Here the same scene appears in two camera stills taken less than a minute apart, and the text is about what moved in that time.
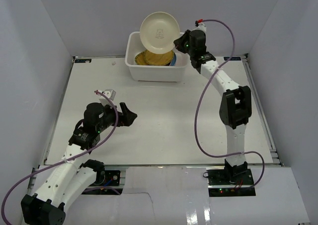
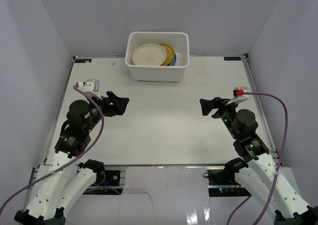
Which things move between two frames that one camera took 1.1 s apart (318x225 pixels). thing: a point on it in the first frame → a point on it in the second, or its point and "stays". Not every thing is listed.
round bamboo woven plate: [139, 59] → [170, 55]
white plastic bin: [176, 73] stays
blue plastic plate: [173, 62] stays
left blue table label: [82, 60] stays
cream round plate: [158, 32] → [149, 54]
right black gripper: [180, 42] → [207, 106]
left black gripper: [121, 114] → [109, 107]
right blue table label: [232, 58] stays
